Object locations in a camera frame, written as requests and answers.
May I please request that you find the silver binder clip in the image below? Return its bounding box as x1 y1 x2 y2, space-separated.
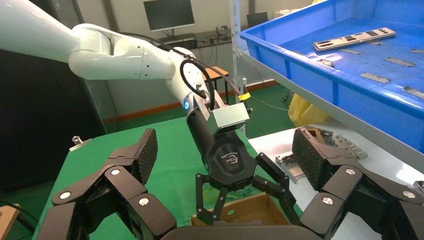
68 135 92 153

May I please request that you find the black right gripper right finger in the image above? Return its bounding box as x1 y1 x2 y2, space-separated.
291 127 424 240

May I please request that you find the white floor cable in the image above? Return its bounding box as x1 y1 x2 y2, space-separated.
250 89 292 112

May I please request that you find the white flat board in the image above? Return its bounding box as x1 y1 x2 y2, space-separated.
246 119 424 240

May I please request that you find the light wooden board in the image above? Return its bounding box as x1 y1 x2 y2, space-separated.
0 205 21 240

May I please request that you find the small black monitor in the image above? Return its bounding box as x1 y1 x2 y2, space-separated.
246 12 269 30

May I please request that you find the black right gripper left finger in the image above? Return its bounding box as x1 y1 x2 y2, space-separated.
36 127 178 240

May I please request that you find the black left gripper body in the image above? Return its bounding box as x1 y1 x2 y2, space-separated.
185 105 258 192

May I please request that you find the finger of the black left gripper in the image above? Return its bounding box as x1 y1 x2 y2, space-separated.
194 172 229 226
253 152 301 226

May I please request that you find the black equipment box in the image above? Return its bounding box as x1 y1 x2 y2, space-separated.
155 33 199 51

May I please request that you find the green table cloth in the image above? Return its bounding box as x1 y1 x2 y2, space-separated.
31 115 304 240

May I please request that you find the yellow plastic bag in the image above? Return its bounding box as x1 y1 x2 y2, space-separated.
287 93 332 128

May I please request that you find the brown rectangular frame part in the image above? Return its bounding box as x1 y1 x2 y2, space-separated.
303 125 332 145

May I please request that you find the black cabinet with glass door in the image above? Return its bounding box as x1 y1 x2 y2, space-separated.
0 0 117 193

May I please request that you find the silver metal IO shield plate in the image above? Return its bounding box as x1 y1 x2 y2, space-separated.
312 27 397 53

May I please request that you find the wooden stool with black legs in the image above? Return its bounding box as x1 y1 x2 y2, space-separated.
203 66 230 97

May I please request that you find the white perforated rack frame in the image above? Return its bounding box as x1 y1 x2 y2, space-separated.
230 0 248 137

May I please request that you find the grey metal bracket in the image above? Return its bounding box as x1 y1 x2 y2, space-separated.
274 153 307 184
329 133 369 161

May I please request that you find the black computer monitor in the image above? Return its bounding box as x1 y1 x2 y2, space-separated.
143 0 196 33

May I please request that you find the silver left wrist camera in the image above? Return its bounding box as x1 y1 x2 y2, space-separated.
195 89 251 137

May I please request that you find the blue plastic tray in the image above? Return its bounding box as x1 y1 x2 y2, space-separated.
238 0 424 153

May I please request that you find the brown cardboard box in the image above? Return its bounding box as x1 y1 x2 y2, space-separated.
190 192 291 228

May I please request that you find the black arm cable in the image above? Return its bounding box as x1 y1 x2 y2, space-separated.
117 31 248 112

